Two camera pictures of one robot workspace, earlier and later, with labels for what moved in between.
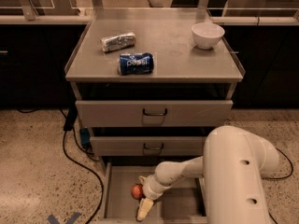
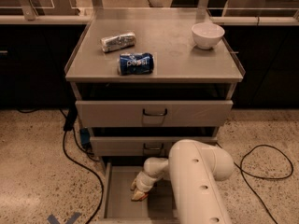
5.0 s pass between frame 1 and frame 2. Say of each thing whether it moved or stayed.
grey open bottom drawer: stayed
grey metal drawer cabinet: stayed
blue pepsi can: stayed
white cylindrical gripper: moved
